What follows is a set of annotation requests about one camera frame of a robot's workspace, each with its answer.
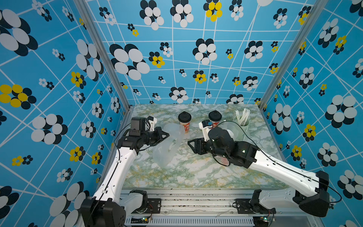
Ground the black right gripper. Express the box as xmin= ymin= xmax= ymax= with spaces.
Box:
xmin=186 ymin=137 xmax=228 ymax=162

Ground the red cup black lid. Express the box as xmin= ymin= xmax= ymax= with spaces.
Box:
xmin=178 ymin=111 xmax=192 ymax=133
xmin=208 ymin=110 xmax=222 ymax=128

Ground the translucent plastic carrier bag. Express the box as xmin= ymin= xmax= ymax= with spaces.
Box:
xmin=216 ymin=121 xmax=242 ymax=166

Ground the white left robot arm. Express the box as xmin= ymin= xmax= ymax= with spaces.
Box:
xmin=80 ymin=116 xmax=170 ymax=227

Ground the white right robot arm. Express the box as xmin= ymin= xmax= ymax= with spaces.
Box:
xmin=188 ymin=127 xmax=332 ymax=218

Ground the green straw holder cup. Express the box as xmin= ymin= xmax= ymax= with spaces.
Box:
xmin=232 ymin=118 xmax=250 ymax=141

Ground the white paper straws bundle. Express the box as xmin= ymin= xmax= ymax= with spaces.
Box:
xmin=235 ymin=108 xmax=251 ymax=126

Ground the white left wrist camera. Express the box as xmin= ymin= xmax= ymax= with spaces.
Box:
xmin=147 ymin=116 xmax=157 ymax=131

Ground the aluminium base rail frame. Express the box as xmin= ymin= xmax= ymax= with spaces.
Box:
xmin=125 ymin=189 xmax=323 ymax=227

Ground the aluminium left corner post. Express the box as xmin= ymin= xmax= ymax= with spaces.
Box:
xmin=74 ymin=0 xmax=130 ymax=112

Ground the aluminium corner post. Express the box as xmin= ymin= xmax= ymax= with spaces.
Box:
xmin=74 ymin=0 xmax=130 ymax=112
xmin=259 ymin=0 xmax=328 ymax=112

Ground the aluminium right corner post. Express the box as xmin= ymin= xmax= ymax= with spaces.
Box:
xmin=259 ymin=0 xmax=328 ymax=112

